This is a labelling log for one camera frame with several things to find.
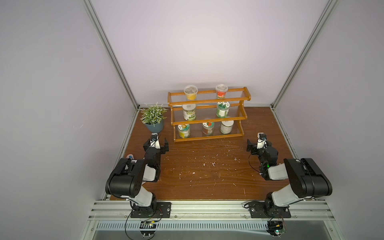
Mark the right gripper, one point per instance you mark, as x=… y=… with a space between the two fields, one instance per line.
x=250 y=147

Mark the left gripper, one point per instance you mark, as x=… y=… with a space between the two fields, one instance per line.
x=162 y=150

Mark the sunflower lid jar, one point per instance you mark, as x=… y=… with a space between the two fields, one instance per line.
x=184 y=131

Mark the tomato lid jar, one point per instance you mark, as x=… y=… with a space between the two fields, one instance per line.
x=208 y=128

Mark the green tree lid jar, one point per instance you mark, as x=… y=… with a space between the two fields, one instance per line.
x=223 y=109

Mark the white green Ideal jar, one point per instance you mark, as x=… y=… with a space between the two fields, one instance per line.
x=189 y=112

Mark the clear cup red label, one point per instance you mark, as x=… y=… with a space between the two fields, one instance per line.
x=221 y=91

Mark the clear cup yellow seeds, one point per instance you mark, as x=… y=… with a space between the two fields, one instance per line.
x=191 y=92

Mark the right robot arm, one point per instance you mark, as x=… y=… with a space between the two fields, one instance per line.
x=306 y=179

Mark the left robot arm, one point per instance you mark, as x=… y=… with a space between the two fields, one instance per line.
x=127 y=178

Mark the white lid text jar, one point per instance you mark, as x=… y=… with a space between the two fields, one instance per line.
x=226 y=127

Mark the wooden three-tier shelf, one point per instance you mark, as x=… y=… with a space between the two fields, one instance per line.
x=206 y=103

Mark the blue white scraper tray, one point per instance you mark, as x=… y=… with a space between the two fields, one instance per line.
x=130 y=157

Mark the potted green plant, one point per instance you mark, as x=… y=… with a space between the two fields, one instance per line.
x=153 y=117

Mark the left controller board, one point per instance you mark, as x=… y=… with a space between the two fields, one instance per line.
x=148 y=229

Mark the controller board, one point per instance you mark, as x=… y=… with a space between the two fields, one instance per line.
x=276 y=228
x=148 y=229

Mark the right controller board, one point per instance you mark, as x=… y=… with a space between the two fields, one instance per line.
x=276 y=228

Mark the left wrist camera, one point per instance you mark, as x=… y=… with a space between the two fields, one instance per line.
x=154 y=141

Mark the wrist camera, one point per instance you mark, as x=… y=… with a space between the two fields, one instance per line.
x=262 y=141
x=154 y=141

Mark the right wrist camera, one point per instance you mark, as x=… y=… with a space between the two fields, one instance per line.
x=262 y=141

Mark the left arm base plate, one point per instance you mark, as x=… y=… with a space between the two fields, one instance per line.
x=157 y=211

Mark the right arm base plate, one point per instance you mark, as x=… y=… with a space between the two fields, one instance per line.
x=267 y=210

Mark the aluminium front rail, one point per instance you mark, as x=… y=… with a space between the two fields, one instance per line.
x=231 y=210

